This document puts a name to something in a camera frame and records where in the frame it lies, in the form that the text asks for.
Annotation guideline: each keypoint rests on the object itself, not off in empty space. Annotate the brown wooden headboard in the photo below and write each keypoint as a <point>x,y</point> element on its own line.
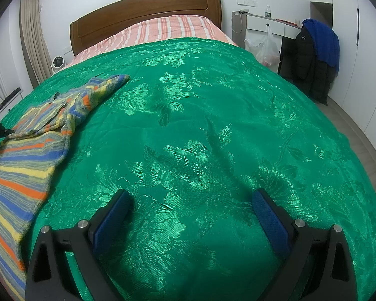
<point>104,22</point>

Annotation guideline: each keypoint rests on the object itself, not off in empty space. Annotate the multicolour striped knit garment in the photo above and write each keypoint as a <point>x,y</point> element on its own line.
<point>28,159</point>

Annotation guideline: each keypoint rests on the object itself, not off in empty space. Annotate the blue cloth on chair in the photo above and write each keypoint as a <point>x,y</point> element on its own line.
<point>326,42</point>

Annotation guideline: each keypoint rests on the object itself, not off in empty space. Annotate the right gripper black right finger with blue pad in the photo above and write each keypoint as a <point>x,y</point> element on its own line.
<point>317,264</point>

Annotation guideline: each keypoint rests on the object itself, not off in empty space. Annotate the white wall socket strip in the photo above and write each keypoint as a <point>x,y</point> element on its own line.
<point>250,3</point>

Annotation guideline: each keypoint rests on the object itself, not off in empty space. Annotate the beige curtain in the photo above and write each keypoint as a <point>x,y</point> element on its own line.
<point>34,48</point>

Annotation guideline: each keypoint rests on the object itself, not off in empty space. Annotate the white plastic bag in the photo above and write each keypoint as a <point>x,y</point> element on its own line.
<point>265,50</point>

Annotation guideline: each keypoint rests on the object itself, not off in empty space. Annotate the black bar on sill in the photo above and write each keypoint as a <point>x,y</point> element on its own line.
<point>10,98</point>

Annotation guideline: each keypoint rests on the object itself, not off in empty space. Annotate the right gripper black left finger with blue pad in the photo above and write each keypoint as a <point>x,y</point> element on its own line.
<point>49,276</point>

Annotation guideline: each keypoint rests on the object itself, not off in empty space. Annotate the black jacket on chair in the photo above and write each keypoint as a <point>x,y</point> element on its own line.
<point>300,66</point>

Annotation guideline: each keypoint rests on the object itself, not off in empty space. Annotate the white desk with drawers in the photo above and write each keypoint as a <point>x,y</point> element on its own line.
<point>254,27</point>

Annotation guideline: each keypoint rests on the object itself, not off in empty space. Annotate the pink striped bed sheet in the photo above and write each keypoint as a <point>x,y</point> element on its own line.
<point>156,29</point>

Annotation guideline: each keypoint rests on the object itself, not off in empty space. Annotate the clear plastic bottle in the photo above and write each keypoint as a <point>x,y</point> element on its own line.
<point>268,13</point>

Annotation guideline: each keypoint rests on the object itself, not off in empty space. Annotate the green floral satin bedspread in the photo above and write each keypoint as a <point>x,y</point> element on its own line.
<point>198,127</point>

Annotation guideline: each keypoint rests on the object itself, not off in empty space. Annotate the white wardrobe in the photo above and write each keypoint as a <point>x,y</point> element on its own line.
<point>354,89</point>

